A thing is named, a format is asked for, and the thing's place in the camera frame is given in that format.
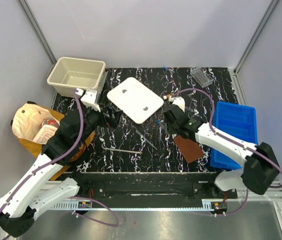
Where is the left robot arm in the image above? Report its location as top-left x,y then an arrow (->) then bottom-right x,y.
0,104 -> 123,238

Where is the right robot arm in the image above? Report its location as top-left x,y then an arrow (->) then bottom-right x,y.
163,104 -> 279,198

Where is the orange capped vial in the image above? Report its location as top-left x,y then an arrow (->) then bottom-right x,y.
163,94 -> 170,100

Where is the white plastic lid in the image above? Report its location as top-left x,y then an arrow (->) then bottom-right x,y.
107,77 -> 164,124

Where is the thermometer with red tip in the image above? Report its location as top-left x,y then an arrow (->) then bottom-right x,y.
103,147 -> 142,154

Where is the clear test tube rack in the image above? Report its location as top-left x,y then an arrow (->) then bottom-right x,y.
190,67 -> 213,88

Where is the blue capped tube rear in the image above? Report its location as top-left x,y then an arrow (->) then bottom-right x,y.
163,67 -> 175,73

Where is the beige plastic bin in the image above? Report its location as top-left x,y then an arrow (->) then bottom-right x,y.
47,57 -> 106,98

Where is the blue compartment tray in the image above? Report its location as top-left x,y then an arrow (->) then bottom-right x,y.
210,101 -> 258,170

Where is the cloth bag with items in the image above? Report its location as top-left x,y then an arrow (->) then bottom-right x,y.
11,101 -> 95,181

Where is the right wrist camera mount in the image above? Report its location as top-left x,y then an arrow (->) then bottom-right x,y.
169,96 -> 185,112

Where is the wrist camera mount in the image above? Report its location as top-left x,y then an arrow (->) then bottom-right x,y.
81,88 -> 101,112
169,96 -> 185,112

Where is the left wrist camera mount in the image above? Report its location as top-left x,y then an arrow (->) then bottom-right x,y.
81,88 -> 101,112

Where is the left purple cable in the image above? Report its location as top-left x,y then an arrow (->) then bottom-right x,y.
0,89 -> 120,238

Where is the purple cable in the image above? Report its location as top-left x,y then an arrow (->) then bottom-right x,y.
170,88 -> 282,217
0,89 -> 120,238

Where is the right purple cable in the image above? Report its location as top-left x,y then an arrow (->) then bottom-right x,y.
170,88 -> 282,217

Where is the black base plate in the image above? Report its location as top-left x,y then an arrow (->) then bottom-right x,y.
63,171 -> 239,201

